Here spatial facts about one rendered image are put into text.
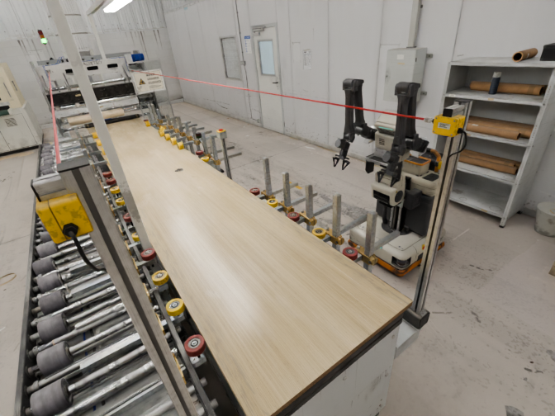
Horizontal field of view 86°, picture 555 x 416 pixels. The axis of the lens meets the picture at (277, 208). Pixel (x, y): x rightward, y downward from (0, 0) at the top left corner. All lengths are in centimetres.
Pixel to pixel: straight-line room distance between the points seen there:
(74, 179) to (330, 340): 104
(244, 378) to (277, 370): 12
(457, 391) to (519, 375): 42
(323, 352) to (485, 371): 145
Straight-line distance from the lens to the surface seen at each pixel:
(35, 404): 158
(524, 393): 252
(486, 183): 426
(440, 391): 233
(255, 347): 128
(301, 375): 120
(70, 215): 50
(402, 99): 205
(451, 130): 113
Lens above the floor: 194
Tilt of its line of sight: 30 degrees down
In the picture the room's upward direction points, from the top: 6 degrees counter-clockwise
